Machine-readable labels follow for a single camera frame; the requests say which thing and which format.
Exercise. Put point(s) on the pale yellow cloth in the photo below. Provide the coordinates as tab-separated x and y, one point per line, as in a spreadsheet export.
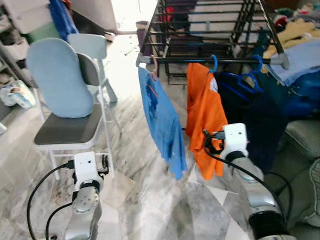
290	32

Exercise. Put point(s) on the blue plastic hanger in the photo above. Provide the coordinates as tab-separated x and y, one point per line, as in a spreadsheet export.
250	79
215	65

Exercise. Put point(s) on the blue grey seat cushion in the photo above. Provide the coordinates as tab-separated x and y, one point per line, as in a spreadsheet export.
60	80

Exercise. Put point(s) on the light blue folded cloth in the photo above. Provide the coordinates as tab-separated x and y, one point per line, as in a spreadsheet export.
300	60

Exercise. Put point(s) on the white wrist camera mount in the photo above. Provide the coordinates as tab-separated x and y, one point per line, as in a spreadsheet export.
86	167
235	140

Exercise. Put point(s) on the blue hanging garment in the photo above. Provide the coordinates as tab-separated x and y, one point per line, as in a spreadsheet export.
62	20

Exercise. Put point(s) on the light blue kids chair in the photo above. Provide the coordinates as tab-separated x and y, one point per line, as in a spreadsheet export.
90	46

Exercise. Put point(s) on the white folding chair grey seat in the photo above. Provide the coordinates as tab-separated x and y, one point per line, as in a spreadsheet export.
70	131

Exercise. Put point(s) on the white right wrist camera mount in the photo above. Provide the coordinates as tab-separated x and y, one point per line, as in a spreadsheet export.
235	140

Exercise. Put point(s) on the dark blue bag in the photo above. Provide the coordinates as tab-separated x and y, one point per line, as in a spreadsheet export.
300	97

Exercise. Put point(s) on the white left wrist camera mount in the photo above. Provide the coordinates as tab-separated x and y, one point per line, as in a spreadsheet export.
86	167

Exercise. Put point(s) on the navy blue shirt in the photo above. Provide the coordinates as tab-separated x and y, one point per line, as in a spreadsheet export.
250	120

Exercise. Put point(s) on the wet wipes packet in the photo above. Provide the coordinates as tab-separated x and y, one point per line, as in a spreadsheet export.
17	94

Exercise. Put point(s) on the white storage bin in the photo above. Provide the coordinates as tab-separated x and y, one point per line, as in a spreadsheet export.
35	15

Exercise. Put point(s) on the orange shirt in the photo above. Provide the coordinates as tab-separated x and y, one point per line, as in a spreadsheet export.
202	107

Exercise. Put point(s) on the green leather sofa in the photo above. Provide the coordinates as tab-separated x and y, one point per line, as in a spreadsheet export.
302	145

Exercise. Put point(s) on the black metal drying rack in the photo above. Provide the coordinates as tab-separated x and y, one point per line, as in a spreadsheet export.
170	60

